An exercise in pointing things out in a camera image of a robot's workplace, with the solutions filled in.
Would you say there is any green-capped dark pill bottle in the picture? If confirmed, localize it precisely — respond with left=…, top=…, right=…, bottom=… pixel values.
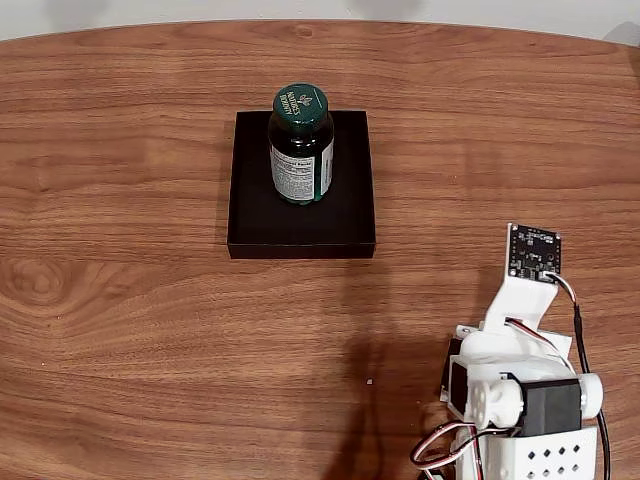
left=268, top=82, right=335, bottom=207

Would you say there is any black open box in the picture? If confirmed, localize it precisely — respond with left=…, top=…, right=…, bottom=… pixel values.
left=227, top=109, right=377, bottom=260

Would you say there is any red white black servo cable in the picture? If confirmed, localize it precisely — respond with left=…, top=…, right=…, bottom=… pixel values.
left=409, top=419, right=482, bottom=472
left=504, top=315, right=576, bottom=374

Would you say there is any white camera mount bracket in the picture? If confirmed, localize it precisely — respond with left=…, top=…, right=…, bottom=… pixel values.
left=479, top=272, right=562, bottom=334

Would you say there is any black camera cable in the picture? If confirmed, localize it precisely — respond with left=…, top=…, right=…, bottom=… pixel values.
left=548, top=271, right=612, bottom=480

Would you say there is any gripper camera circuit board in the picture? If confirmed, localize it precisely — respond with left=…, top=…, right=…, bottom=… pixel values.
left=507, top=223, right=564, bottom=285

